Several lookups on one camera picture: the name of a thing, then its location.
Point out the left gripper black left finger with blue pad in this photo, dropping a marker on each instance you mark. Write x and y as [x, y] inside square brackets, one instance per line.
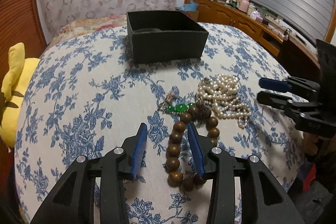
[71, 200]

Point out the wooden louvered door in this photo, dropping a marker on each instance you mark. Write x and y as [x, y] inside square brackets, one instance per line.
[20, 23]

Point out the blue plastic bag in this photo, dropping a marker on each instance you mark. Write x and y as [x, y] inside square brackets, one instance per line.
[189, 7]

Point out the wooden cabinet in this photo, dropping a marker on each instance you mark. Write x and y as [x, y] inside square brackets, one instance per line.
[216, 13]

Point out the floral bed blanket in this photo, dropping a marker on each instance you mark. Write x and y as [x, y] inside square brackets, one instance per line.
[87, 26]

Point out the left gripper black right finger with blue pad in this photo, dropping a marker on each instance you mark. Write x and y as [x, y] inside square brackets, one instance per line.
[263, 199]

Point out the yellow Pikachu plush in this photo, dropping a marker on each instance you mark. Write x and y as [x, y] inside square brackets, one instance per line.
[14, 85]

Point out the pink kettle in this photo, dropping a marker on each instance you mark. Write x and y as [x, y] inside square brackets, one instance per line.
[243, 5]

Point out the black jewelry box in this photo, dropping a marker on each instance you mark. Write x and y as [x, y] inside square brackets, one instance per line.
[164, 35]

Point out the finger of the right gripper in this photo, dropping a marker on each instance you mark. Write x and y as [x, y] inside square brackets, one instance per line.
[290, 84]
[288, 105]

